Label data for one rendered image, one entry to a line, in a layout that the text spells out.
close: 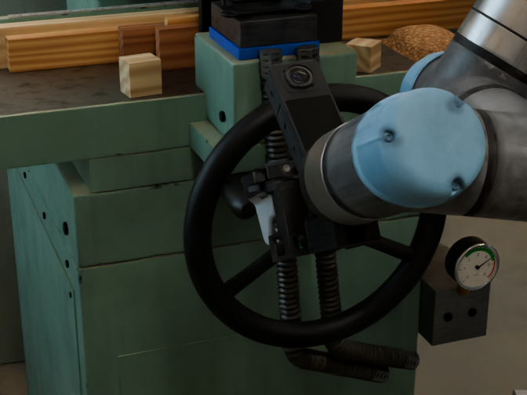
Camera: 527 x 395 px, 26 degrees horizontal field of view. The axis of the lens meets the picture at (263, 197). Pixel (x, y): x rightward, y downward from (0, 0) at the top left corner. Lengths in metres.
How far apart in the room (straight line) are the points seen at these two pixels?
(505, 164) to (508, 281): 2.11
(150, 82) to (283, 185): 0.38
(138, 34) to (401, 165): 0.70
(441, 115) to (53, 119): 0.59
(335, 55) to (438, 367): 1.38
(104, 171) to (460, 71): 0.50
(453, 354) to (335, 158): 1.78
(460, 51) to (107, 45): 0.59
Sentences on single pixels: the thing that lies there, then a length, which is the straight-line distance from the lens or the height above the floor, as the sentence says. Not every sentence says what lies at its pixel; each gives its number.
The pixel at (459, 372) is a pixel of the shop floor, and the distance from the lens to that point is 2.48.
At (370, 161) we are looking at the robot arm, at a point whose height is 1.02.
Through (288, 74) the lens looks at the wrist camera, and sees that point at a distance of 0.94.
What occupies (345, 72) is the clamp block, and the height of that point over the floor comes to 0.94.
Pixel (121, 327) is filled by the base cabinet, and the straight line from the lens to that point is 1.35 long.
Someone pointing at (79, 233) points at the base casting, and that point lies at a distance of 1.29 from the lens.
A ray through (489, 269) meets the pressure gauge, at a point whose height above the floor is 0.65.
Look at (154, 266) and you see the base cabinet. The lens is 1.33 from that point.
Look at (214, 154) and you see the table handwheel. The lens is 1.09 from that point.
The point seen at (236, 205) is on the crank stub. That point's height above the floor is 0.87.
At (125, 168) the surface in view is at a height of 0.82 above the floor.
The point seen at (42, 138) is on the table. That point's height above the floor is 0.87.
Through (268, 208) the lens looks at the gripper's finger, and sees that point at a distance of 0.99.
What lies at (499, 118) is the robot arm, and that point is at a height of 1.03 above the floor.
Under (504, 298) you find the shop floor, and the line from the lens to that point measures 2.80.
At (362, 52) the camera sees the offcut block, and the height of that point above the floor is 0.92.
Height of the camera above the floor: 1.29
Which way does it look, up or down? 23 degrees down
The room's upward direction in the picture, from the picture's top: straight up
